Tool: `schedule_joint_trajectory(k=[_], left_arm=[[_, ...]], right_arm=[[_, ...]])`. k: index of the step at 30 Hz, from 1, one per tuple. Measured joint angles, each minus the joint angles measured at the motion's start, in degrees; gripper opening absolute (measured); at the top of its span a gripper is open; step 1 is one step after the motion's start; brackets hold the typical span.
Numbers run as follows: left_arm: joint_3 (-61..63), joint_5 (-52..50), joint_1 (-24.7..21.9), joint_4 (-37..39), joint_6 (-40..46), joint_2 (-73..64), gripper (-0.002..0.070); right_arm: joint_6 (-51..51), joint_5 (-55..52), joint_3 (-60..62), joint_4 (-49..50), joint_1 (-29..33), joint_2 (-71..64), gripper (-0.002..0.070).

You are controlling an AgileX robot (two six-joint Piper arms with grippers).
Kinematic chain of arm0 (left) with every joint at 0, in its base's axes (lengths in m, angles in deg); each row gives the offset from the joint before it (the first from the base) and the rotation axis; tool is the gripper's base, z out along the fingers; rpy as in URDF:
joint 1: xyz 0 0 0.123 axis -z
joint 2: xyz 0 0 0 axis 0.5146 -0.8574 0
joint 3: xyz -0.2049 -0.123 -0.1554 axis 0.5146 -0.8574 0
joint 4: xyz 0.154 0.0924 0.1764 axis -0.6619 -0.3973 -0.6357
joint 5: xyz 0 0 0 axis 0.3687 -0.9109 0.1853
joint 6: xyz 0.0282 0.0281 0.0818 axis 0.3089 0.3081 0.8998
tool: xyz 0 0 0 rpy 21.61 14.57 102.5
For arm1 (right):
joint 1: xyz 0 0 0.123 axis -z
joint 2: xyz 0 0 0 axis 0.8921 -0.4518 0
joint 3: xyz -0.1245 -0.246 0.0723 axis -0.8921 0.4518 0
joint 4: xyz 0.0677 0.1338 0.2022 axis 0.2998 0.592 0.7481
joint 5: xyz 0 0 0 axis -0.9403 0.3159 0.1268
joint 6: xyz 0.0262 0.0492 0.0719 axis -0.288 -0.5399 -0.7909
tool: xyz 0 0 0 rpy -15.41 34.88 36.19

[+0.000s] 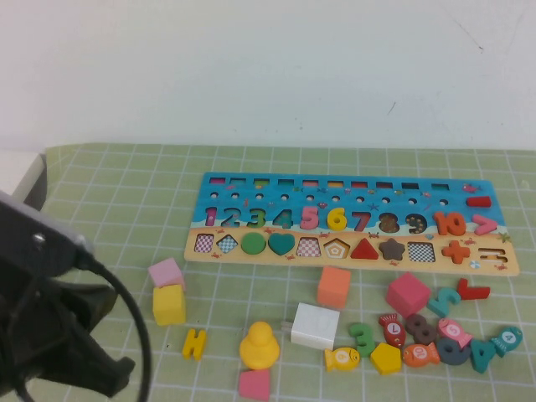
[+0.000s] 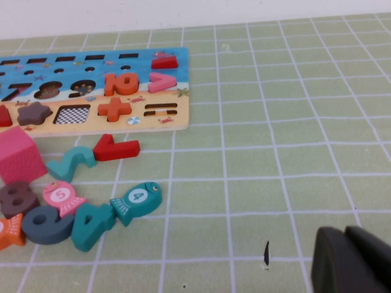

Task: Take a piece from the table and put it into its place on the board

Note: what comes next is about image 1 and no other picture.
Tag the dark pink foam cube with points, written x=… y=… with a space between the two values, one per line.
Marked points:
x=408 y=294

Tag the green number three piece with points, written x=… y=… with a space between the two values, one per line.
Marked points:
x=362 y=339

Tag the blue wooden puzzle board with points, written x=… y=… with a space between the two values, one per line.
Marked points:
x=419 y=197

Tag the red number seven piece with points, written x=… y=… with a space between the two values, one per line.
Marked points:
x=474 y=291

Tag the white side ledge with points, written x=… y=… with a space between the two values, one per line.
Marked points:
x=17 y=171

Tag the orange number ten piece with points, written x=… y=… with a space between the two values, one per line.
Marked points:
x=449 y=223

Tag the yellow letter H piece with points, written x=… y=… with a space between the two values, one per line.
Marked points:
x=194 y=344

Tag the light pink foam cube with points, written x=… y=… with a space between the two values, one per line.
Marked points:
x=165 y=271

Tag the pink number five piece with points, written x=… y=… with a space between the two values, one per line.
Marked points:
x=309 y=218

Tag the orange plus sign piece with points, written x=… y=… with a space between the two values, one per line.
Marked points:
x=456 y=252

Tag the yellow number six piece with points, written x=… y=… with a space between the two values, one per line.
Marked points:
x=336 y=218

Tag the orange wooden fish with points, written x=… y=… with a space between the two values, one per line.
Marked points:
x=420 y=353

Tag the green checked tablecloth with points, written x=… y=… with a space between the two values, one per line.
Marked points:
x=125 y=201

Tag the grey number nine piece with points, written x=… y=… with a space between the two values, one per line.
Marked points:
x=444 y=359

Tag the teal number four piece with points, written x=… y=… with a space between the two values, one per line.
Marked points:
x=482 y=357

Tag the yellow foam cube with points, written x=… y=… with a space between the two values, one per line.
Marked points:
x=168 y=305

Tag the orange foam cube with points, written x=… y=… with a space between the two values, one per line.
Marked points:
x=333 y=287

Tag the yellow pentagon piece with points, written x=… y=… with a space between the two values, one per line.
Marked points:
x=385 y=358

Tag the yellow rubber duck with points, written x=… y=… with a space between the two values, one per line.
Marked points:
x=259 y=345

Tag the red minus sign piece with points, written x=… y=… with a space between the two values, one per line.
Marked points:
x=478 y=202

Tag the yellow wooden fish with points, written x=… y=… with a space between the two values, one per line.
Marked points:
x=341 y=358

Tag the pink wooden fish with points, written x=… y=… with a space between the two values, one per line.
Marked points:
x=455 y=332

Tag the brown star piece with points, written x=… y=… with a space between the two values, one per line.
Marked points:
x=392 y=249

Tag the green circle piece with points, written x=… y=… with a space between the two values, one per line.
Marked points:
x=252 y=243

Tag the teal wooden fish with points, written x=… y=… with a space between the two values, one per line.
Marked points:
x=507 y=340

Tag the red wooden fish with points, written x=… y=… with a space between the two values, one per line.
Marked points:
x=392 y=329

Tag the pink trapezoid piece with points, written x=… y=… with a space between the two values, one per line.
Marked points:
x=254 y=384

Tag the teal heart piece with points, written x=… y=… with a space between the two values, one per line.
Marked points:
x=281 y=243

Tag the brown number eight piece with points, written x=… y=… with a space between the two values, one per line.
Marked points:
x=421 y=329

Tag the red triangle piece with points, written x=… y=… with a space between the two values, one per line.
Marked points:
x=364 y=251

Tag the white charger adapter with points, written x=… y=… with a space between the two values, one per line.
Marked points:
x=314 y=326

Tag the teal number two piece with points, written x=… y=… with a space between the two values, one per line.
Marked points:
x=442 y=301

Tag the pink greater-than sign piece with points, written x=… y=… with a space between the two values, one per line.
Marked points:
x=484 y=225

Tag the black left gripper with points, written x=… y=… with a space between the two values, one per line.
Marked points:
x=50 y=335

